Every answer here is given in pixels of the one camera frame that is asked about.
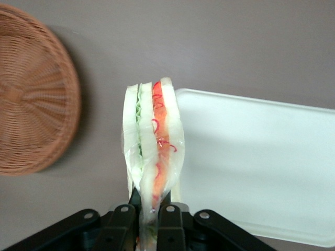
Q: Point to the round brown wicker basket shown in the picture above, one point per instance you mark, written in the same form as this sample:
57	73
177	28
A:
34	91

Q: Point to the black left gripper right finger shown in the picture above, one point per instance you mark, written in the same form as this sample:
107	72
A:
170	227

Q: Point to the triangle sandwich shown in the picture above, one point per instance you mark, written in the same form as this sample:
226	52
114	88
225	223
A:
159	125

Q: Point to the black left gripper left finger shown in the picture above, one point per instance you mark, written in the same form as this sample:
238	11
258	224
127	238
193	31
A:
120	227

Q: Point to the cream plastic tray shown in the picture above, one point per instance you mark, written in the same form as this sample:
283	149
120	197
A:
256	162

